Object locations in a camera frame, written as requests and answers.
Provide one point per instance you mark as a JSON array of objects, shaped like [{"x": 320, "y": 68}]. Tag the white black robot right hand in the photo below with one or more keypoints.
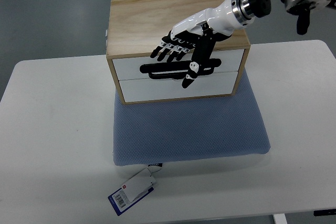
[{"x": 199, "y": 32}]

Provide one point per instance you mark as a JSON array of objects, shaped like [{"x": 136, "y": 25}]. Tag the white top drawer black handle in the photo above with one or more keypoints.
[{"x": 129, "y": 68}]

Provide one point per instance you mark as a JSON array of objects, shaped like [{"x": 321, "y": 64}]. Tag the white bottom drawer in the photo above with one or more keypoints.
[{"x": 141, "y": 90}]

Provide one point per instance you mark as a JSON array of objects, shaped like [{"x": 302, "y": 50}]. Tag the wooden drawer cabinet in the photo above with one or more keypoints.
[{"x": 136, "y": 27}]

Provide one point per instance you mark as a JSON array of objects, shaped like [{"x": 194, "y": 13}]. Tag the white clip behind cabinet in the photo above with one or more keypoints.
[{"x": 106, "y": 37}]

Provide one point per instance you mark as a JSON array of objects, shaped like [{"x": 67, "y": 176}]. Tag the blue grey cushion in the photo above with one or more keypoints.
[{"x": 185, "y": 130}]

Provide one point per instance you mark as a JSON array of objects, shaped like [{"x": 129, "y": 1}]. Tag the white blue product tag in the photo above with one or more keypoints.
[{"x": 132, "y": 191}]

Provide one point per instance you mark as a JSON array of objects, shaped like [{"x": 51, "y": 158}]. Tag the white table leg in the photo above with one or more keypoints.
[{"x": 280, "y": 219}]

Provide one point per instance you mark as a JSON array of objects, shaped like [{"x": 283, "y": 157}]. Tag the black table control panel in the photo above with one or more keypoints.
[{"x": 325, "y": 212}]

